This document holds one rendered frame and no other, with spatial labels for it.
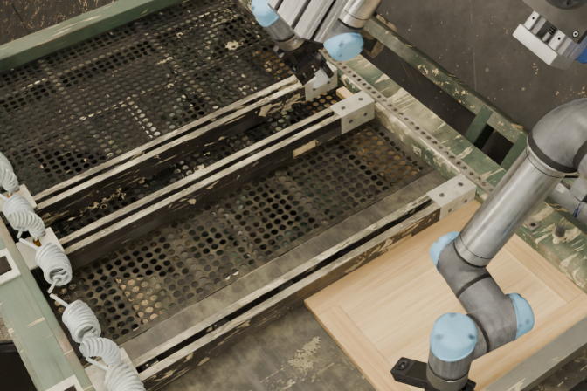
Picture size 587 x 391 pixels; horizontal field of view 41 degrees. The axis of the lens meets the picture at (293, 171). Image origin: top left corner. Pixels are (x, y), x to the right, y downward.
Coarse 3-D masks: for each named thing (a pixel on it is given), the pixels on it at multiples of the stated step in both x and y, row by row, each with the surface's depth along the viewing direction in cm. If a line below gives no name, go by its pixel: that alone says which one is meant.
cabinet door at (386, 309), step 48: (432, 240) 206; (336, 288) 197; (384, 288) 197; (432, 288) 196; (528, 288) 195; (576, 288) 194; (336, 336) 187; (384, 336) 187; (528, 336) 185; (384, 384) 178; (480, 384) 177
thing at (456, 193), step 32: (448, 192) 210; (384, 224) 204; (416, 224) 205; (320, 256) 198; (352, 256) 197; (288, 288) 191; (320, 288) 196; (224, 320) 187; (256, 320) 188; (96, 352) 164; (160, 352) 181; (192, 352) 181; (64, 384) 172; (96, 384) 172; (160, 384) 181
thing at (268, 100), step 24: (336, 72) 250; (264, 96) 243; (288, 96) 244; (312, 96) 250; (216, 120) 237; (240, 120) 238; (264, 120) 244; (144, 144) 230; (168, 144) 229; (192, 144) 233; (0, 168) 205; (96, 168) 224; (120, 168) 223; (144, 168) 227; (24, 192) 214; (48, 192) 218; (72, 192) 218; (96, 192) 222; (48, 216) 217
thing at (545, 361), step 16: (560, 336) 182; (576, 336) 182; (544, 352) 179; (560, 352) 179; (576, 352) 180; (512, 368) 177; (528, 368) 177; (544, 368) 176; (496, 384) 174; (512, 384) 174; (528, 384) 174
